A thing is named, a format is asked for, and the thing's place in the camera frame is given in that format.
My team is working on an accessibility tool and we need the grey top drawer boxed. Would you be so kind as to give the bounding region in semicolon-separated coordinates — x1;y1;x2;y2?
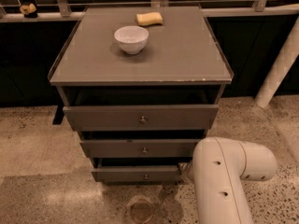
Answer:
64;105;219;132

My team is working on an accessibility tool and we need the yellow sponge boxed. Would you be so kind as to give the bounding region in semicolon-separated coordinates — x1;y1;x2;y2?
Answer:
135;12;163;26

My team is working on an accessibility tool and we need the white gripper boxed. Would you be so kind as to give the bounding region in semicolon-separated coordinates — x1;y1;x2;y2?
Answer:
178;161;194;182

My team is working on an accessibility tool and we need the white ceramic bowl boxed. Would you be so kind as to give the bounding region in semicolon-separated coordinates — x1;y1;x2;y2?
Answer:
114;26;149;54

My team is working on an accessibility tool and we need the small yellow black object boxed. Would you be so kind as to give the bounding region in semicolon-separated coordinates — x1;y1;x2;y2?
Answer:
20;3;37;18

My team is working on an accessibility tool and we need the grey middle drawer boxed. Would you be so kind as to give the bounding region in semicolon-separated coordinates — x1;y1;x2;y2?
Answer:
80;139;198;158

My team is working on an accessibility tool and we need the grey bottom drawer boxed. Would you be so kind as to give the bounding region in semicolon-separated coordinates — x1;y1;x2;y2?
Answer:
92;157;192;183

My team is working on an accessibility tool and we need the grey drawer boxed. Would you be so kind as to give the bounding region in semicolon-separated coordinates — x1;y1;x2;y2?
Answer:
92;157;192;183
80;139;198;158
64;105;219;132

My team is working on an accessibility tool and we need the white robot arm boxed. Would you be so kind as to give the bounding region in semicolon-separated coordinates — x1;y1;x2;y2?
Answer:
179;137;278;224

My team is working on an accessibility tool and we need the white diagonal pipe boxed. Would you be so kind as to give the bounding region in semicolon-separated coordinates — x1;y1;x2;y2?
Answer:
255;18;299;108

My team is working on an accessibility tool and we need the grey drawer cabinet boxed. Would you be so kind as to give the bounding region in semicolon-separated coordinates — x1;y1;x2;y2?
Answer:
47;5;235;173

